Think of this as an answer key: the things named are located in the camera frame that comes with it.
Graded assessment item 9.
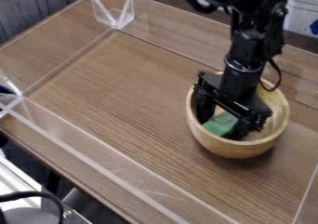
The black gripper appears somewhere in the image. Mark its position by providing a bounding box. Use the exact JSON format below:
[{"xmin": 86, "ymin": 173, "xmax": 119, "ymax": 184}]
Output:
[{"xmin": 194, "ymin": 71, "xmax": 273, "ymax": 140}]

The green rectangular block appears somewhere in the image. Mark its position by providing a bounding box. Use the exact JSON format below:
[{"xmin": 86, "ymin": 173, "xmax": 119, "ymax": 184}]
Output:
[{"xmin": 203, "ymin": 112, "xmax": 239, "ymax": 137}]

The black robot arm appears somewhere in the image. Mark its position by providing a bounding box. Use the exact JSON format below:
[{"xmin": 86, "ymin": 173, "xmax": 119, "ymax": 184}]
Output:
[{"xmin": 186, "ymin": 0, "xmax": 288, "ymax": 140}]

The brown wooden bowl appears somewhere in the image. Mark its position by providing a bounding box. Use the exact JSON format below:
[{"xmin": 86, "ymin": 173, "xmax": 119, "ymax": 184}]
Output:
[{"xmin": 186, "ymin": 78, "xmax": 290, "ymax": 159}]

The clear acrylic front barrier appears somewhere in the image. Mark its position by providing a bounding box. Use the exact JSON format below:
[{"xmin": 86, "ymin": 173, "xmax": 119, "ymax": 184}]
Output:
[{"xmin": 0, "ymin": 74, "xmax": 239, "ymax": 224}]

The white container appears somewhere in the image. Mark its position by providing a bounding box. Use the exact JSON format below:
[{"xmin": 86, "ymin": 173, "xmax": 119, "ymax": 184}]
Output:
[{"xmin": 285, "ymin": 0, "xmax": 318, "ymax": 38}]

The clear acrylic corner bracket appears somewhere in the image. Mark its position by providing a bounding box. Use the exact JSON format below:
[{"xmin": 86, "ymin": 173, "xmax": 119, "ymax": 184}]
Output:
[{"xmin": 91, "ymin": 0, "xmax": 134, "ymax": 30}]

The grey metal bracket with screw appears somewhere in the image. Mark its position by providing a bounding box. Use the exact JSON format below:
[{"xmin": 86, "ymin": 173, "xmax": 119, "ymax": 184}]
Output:
[{"xmin": 0, "ymin": 191, "xmax": 92, "ymax": 224}]

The black cable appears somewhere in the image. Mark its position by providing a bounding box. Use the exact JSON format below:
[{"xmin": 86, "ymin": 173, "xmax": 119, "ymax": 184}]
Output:
[{"xmin": 0, "ymin": 191, "xmax": 66, "ymax": 224}]

